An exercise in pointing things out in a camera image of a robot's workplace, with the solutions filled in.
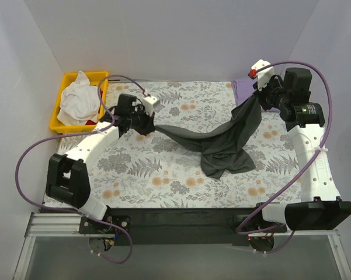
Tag dark grey t shirt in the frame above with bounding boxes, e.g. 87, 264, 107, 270
155, 96, 262, 179

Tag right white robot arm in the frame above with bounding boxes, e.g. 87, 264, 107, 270
249, 67, 351, 232

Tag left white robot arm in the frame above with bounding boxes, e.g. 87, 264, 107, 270
46, 94, 159, 233

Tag folded purple t shirt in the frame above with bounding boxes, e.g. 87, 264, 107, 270
231, 78, 255, 106

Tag red t shirt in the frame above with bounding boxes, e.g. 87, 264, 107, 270
85, 90, 103, 125

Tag floral tablecloth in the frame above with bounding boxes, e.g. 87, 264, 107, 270
43, 80, 310, 209

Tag yellow plastic bin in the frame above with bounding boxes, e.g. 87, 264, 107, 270
49, 71, 109, 134

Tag white t shirt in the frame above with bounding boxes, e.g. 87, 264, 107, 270
57, 71, 100, 126

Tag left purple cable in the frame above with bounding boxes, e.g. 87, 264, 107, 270
15, 75, 150, 265

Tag purple cable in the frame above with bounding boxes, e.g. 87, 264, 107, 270
235, 60, 333, 252
15, 75, 150, 265

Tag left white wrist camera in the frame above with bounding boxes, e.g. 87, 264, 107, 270
142, 96, 159, 116

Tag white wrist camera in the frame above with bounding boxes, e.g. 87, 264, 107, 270
142, 96, 159, 116
248, 59, 275, 91

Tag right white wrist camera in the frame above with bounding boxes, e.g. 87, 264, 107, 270
248, 59, 275, 91

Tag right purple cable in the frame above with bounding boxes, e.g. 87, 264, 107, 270
235, 60, 333, 252

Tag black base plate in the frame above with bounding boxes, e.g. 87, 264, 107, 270
78, 207, 287, 247

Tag aluminium rail frame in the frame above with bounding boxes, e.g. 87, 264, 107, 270
14, 213, 351, 279

